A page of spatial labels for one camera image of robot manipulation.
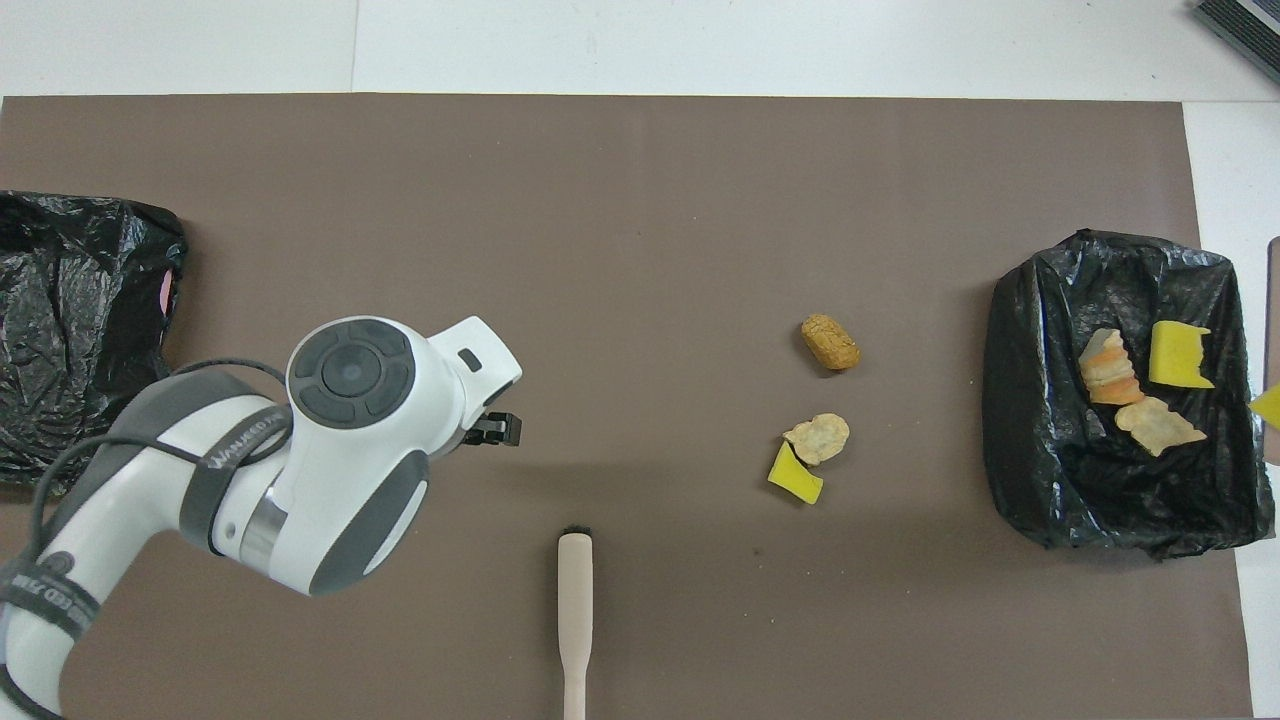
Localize round beige bread piece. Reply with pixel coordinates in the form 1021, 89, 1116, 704
782, 413, 851, 468

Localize beige hand brush black bristles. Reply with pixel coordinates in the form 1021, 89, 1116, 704
557, 525, 595, 720

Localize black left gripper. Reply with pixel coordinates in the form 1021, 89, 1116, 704
462, 410, 524, 448

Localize small yellow sponge wedge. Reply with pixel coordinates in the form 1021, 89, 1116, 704
767, 441, 825, 505

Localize black bin bag pink spot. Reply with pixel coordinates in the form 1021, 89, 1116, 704
0, 190, 189, 498

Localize brown table mat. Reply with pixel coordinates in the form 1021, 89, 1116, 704
0, 93, 1251, 720

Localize brown bread roll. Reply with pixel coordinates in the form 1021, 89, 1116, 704
801, 314, 862, 372

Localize grey vent grille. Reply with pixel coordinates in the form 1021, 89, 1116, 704
1190, 0, 1280, 56

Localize beige plastic dustpan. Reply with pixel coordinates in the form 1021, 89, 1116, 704
1266, 236, 1280, 467

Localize beige bread chunk orange crust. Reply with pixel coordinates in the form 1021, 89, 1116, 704
1078, 327, 1147, 407

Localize notched yellow sponge chunk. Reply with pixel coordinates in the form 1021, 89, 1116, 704
1147, 320, 1215, 390

